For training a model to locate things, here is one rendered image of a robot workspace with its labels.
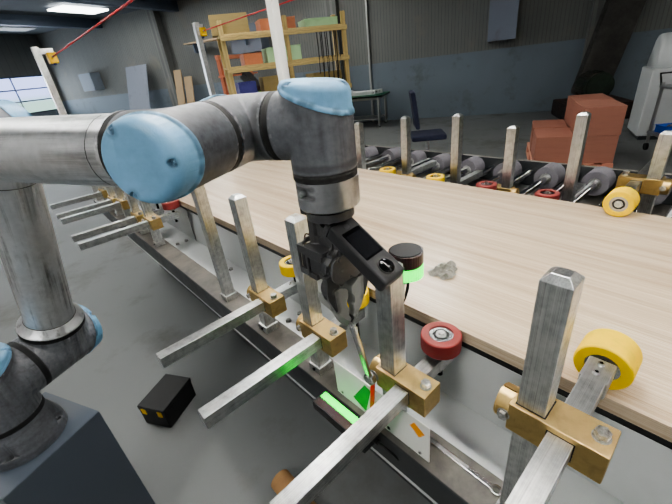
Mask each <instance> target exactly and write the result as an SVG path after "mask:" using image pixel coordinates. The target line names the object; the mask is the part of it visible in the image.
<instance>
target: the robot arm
mask: <svg viewBox="0 0 672 504"><path fill-rule="evenodd" d="M277 90H278V91H267V92H256V93H245V94H234V95H225V94H217V95H212V96H209V97H207V98H204V99H202V100H200V101H199V102H194V103H189V104H184V105H178V106H173V107H167V108H159V109H139V110H120V111H116V112H113V113H101V114H78V115H54V116H32V115H31V113H29V112H28V111H27V110H26V109H25V108H23V107H22V106H20V105H19V104H17V103H15V102H13V101H10V100H4V99H0V261H1V263H2V266H3V269H4V271H5V274H6V277H7V279H8V282H9V285H10V287H11V290H12V293H13V295H14V298H15V301H16V303H17V306H18V309H19V311H20V314H21V316H20V318H19V319H18V320H17V322H16V327H15V328H16V332H17V335H18V337H16V338H15V339H13V340H12V341H10V342H8V343H7V344H5V343H2V342H0V472H5V471H8V470H12V469H14V468H17V467H19V466H21V465H23V464H25V463H27V462H29V461H31V460H32V459H34V458H35V457H37V456H38V455H40V454H41V453H42V452H44V451H45V450H46V449H47V448H48V447H50V446H51V445H52V444H53V443H54V442H55V441H56V440H57V438H58V437H59V436H60V435H61V433H62V432H63V430H64V428H65V426H66V424H67V413H66V412H65V410H64V409H63V407H61V406H60V405H59V404H57V403H55V402H52V401H50V400H48V399H46V398H44V396H43V395H42V394H41V392H40V390H42V389H43V388H44V387H46V386H47V385H48V384H49V383H51V382H52V381H53V380H55V379H56V378H57V377H58V376H60V375H61V374H62V373H64V372H65V371H66V370H67V369H69V368H70V367H71V366H73V365H74V364H75V363H76V362H78V361H79V360H80V359H81V358H83V357H84V356H85V355H87V354H88V353H90V352H91V351H92V350H93V349H94V348H95V347H96V346H97V345H98V344H99V343H100V342H101V340H102V338H103V334H102V333H103V330H102V326H101V324H100V322H99V320H98V319H97V317H96V316H95V315H92V314H91V311H90V310H89V309H87V308H86V307H84V306H82V305H79V304H76V303H74V302H72V298H71V294H70V290H69V286H68V282H67V278H66V275H65V271H64V267H63V263H62V259H61V255H60V251H59V247H58V243H57V240H56V236H55V232H54V228H53V224H52V220H51V216H50V212H49V208H48V204H47V201H46V197H45V193H44V189H43V185H42V184H62V185H82V186H102V187H120V188H121V189H122V190H123V191H124V192H125V193H127V194H128V195H130V196H132V197H134V198H136V199H138V200H140V201H142V202H146V203H152V204H160V203H165V202H169V201H173V200H177V199H180V198H183V197H185V196H187V195H188V194H190V193H191V192H193V191H194V190H195V189H196V188H198V187H200V186H202V185H204V184H206V183H208V182H210V181H212V180H214V179H216V178H218V177H220V176H222V175H224V174H226V173H229V172H231V171H233V170H235V169H237V168H239V167H241V166H243V165H245V164H247V163H249V162H253V161H291V166H292V172H293V179H294V181H295V186H296V192H297V198H298V204H299V208H300V214H303V215H306V217H307V223H308V230H309V234H308V233H306V234H307V235H309V236H307V237H305V236H306V234H305V235H304V240H303V241H301V242H299V243H297V244H296V245H297V250H298V256H299V262H300V268H301V272H303V273H305V274H307V275H309V277H311V278H313V279H315V280H316V281H318V280H320V279H322V280H323V281H322V283H321V292H319V293H318V297H319V300H320V302H321V303H322V304H323V305H325V306H326V307H327V308H328V309H329V310H330V311H332V313H333V314H334V316H335V317H336V319H337V320H338V321H339V322H340V323H341V324H343V325H345V326H346V327H347V326H348V325H349V323H350V322H354V320H355V319H356V317H357V314H358V312H359V309H360V307H361V304H362V301H363V297H364V295H365V293H366V288H367V283H368V281H369V282H370V283H371V284H372V285H373V286H374V287H375V288H376V289H377V290H378V291H383V290H385V289H386V288H387V287H388V286H390V285H391V284H392V283H393V282H395V281H396V280H397V279H398V278H400V276H401V275H402V274H403V272H404V267H403V266H402V265H401V264H400V263H399V262H398V261H397V260H396V259H395V258H394V257H393V256H392V255H391V254H390V253H389V252H388V251H387V250H386V249H385V248H384V247H382V246H381V245H380V244H379V243H378V242H377V241H376V240H375V239H374V238H373V237H372V236H371V235H370V234H369V233H368V232H367V231H366V230H365V229H364V228H363V227H362V226H361V225H360V224H359V223H358V222H357V221H356V220H355V219H354V218H353V217H352V216H353V215H354V213H355V210H354V207H355V206H356V205H358V204H359V202H360V188H359V174H358V170H357V155H356V142H355V128H354V115H353V114H354V113H355V109H354V107H353V104H352V96H351V88H350V86H349V84H348V83H347V82H346V81H345V80H343V79H340V78H328V77H314V78H293V79H285V80H281V81H280V82H279V85H278V87H277ZM308 241H310V242H309V243H306V242H308ZM305 243H306V244H305ZM303 244H304V245H303ZM301 255H302V257H301ZM302 261H303V263H302ZM347 302H348V305H349V307H348V305H347Z"/></svg>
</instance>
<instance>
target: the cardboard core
mask: <svg viewBox="0 0 672 504"><path fill-rule="evenodd" d="M294 479H295V478H294V477H293V476H292V474H291V473H290V472H289V471H288V470H287V469H283V470H281V471H280V472H278V473H277V474H276V476H275V477H274V478H273V480H272V483H271V487H272V489H273V490H274V492H275V493H276V494H277V495H278V494H279V493H280V492H281V491H282V490H283V489H284V488H285V487H286V486H287V485H288V484H290V483H291V482H292V481H293V480H294Z"/></svg>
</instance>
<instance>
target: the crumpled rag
mask: <svg viewBox="0 0 672 504"><path fill-rule="evenodd" d="M456 266H457V265H456V263H455V262H454V261H452V260H450V261H448V262H446V263H443V262H442V263H440V264H439V265H437V266H435V267H434V269H430V270H428V271H427V272H428V273H429V275H430V276H431V277H435V276H436V277H437V276H439V277H440V279H442V280H446V279H450V278H453V276H455V275H457V274H456V273H455V272H456V271H457V269H458V268H457V267H456Z"/></svg>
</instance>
